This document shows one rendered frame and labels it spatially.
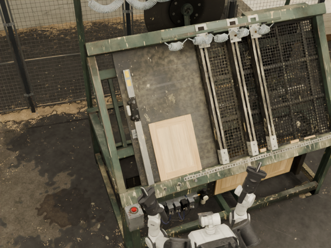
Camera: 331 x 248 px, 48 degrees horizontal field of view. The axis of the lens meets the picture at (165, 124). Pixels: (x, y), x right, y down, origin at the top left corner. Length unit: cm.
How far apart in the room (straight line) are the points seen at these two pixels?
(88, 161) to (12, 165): 89
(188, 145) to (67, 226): 160
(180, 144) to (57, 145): 214
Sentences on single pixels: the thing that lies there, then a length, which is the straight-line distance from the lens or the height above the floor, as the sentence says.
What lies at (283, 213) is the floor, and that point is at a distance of 422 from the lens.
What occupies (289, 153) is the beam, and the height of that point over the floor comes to 85.
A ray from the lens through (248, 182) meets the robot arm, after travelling 235.
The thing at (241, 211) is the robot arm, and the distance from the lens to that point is 257.
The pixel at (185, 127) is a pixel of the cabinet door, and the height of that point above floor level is 120.
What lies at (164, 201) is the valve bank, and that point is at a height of 74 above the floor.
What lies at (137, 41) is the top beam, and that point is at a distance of 299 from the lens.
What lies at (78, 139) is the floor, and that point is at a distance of 489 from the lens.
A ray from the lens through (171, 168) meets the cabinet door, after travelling 314.
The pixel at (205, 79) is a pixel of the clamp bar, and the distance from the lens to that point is 317.
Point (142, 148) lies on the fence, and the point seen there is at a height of 115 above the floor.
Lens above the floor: 327
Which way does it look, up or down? 41 degrees down
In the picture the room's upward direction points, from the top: 1 degrees clockwise
